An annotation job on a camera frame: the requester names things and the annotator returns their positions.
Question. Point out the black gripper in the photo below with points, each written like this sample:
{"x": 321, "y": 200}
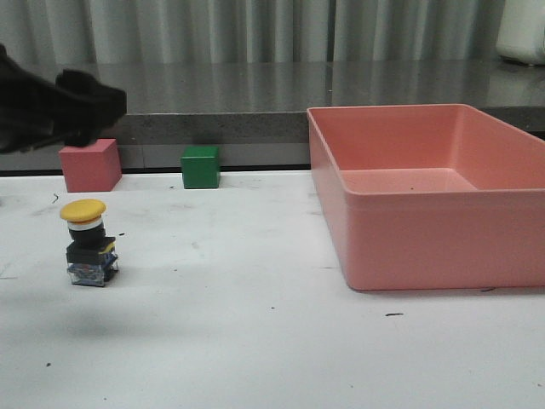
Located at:
{"x": 36, "y": 113}

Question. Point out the yellow push button switch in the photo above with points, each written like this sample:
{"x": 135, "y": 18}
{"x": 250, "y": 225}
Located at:
{"x": 91, "y": 256}

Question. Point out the pink cube at back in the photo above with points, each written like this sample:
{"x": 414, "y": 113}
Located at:
{"x": 95, "y": 168}

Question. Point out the green cube right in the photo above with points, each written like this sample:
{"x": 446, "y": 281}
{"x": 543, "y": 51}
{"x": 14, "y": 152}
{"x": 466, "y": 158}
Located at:
{"x": 200, "y": 167}

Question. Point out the pink plastic bin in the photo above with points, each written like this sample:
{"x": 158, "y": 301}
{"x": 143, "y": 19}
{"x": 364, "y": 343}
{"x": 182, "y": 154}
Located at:
{"x": 429, "y": 196}

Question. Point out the white appliance on counter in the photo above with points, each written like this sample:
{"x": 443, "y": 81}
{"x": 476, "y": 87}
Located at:
{"x": 521, "y": 32}

